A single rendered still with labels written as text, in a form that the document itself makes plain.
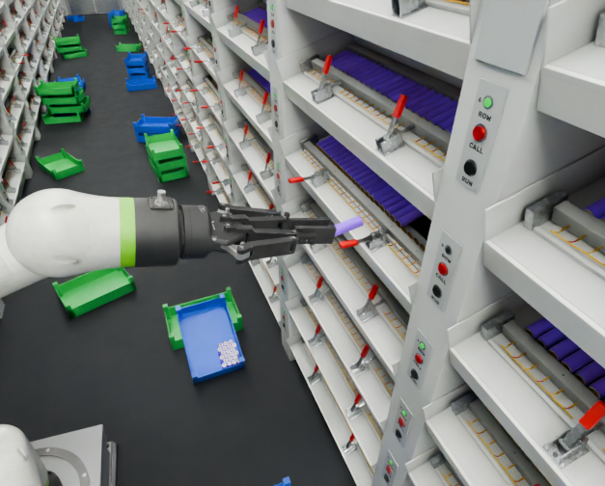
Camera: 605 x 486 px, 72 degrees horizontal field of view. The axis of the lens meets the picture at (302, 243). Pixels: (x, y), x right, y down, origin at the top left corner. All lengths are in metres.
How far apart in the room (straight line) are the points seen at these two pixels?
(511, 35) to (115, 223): 0.47
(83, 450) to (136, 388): 0.57
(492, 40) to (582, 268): 0.25
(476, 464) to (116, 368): 1.41
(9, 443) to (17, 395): 0.94
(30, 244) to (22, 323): 1.69
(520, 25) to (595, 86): 0.09
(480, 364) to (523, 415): 0.08
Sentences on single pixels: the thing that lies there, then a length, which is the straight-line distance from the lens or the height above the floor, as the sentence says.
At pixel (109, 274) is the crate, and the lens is 2.31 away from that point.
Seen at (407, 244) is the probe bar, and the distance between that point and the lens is 0.78.
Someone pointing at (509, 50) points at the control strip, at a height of 1.30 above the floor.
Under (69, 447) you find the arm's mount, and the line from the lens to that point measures 1.27.
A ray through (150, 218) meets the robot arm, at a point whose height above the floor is 1.10.
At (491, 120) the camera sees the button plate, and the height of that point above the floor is 1.23.
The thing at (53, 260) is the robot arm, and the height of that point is 1.09.
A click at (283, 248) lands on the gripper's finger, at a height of 1.02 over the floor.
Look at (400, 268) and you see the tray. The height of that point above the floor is 0.90.
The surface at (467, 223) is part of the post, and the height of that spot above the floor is 1.10.
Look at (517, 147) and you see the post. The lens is 0.50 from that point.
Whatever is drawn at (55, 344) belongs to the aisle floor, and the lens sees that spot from 2.07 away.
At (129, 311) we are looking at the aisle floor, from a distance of 2.07.
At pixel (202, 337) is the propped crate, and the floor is 0.06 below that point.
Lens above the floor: 1.39
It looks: 37 degrees down
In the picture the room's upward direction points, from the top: straight up
